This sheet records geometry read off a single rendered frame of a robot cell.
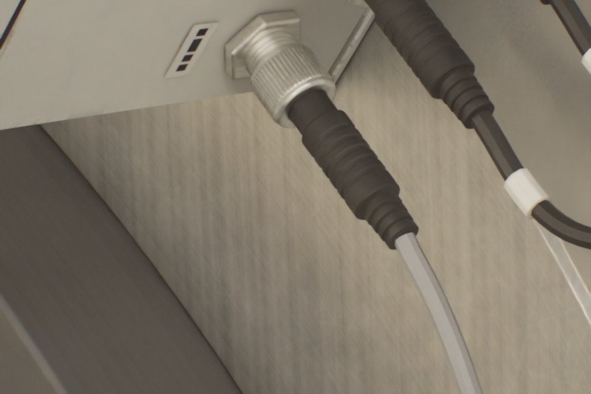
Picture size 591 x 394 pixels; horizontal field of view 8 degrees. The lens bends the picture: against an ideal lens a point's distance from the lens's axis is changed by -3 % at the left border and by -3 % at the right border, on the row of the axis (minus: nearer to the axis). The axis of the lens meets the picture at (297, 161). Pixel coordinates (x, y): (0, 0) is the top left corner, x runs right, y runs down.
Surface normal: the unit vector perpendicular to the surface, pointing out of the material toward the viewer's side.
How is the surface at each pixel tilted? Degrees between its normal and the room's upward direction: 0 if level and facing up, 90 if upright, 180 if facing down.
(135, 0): 132
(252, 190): 90
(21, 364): 90
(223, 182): 90
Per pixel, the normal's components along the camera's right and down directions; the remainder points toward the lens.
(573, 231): -0.53, -0.15
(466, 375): -0.07, -0.19
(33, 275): 0.39, -0.71
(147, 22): 0.52, 0.72
